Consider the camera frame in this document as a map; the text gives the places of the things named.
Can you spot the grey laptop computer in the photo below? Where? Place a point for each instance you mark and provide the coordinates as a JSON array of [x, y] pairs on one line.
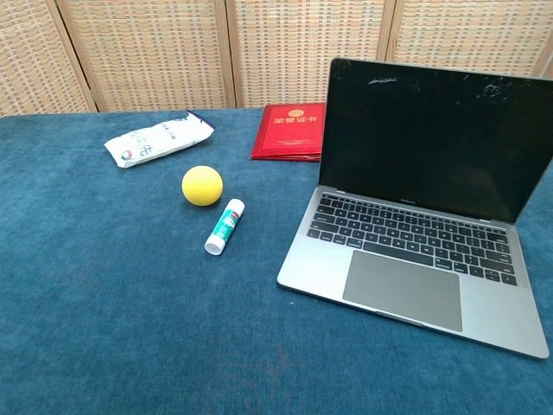
[[389, 129]]

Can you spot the white green glue stick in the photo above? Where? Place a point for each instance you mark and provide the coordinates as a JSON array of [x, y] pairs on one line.
[[224, 227]]

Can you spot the yellow foam ball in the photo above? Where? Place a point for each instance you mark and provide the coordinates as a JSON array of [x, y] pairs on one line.
[[202, 186]]

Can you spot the red certificate booklet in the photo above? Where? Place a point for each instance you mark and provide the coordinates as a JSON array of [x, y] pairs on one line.
[[288, 129]]

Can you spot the white plastic snack packet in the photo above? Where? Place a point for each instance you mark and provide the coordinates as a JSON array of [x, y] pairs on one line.
[[151, 142]]

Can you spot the blue table cloth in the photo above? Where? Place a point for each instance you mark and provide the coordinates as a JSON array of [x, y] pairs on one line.
[[108, 302]]

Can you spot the woven rattan folding screen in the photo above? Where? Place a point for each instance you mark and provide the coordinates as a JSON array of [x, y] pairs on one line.
[[151, 52]]

